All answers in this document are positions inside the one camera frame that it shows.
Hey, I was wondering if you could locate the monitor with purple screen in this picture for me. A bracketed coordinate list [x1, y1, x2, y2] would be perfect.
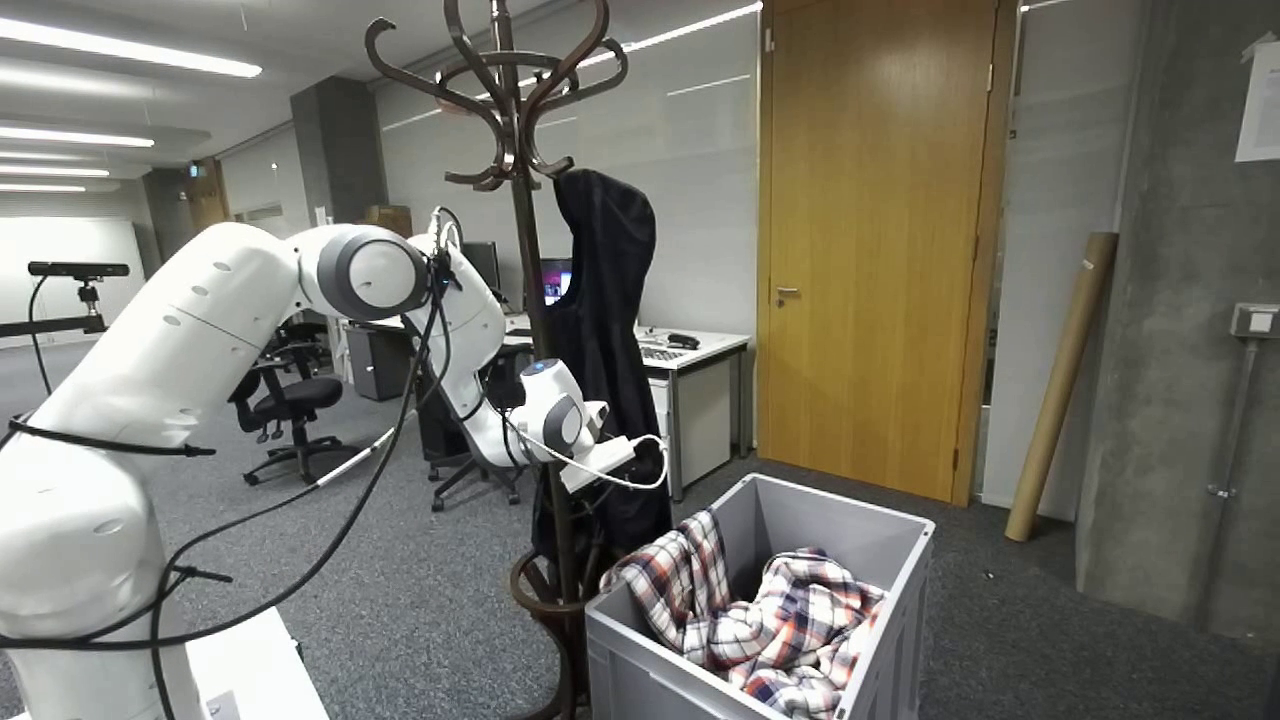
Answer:
[537, 254, 578, 309]

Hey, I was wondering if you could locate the wooden door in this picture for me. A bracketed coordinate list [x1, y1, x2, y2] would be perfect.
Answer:
[752, 0, 1015, 513]

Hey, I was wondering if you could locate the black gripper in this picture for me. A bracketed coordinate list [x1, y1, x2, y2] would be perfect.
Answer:
[592, 465, 674, 527]

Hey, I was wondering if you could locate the grey wall switch box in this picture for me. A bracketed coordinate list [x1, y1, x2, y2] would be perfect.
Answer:
[1228, 299, 1280, 339]

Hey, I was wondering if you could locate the short ceiling light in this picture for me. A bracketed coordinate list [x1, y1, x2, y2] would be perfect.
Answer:
[0, 125, 156, 152]

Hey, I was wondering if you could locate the dark wooden coat rack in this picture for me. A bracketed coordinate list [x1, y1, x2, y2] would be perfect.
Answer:
[359, 0, 631, 720]

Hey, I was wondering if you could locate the long ceiling light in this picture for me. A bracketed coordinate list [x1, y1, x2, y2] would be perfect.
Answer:
[0, 17, 268, 80]

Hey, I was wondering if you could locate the red white plaid shirt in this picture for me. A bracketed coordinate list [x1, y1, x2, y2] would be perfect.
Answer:
[598, 508, 892, 720]

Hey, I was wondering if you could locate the black hanging jacket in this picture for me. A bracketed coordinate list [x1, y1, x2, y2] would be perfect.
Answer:
[534, 169, 675, 564]

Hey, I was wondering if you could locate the white paper sheet on wall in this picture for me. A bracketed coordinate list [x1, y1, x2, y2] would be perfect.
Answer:
[1232, 32, 1280, 169]

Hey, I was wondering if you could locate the grey plastic basin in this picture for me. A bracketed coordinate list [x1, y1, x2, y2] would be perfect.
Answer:
[580, 469, 942, 720]

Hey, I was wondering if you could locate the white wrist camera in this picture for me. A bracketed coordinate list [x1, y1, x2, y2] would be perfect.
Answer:
[557, 433, 639, 495]

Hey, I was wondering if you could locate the black camera on tripod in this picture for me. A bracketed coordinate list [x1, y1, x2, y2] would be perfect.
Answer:
[0, 254, 135, 339]

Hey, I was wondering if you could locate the black swivel office chair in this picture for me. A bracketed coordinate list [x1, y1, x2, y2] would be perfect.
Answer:
[230, 313, 373, 487]

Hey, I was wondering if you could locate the white robot base table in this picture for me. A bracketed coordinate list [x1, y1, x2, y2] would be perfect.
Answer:
[184, 602, 332, 720]

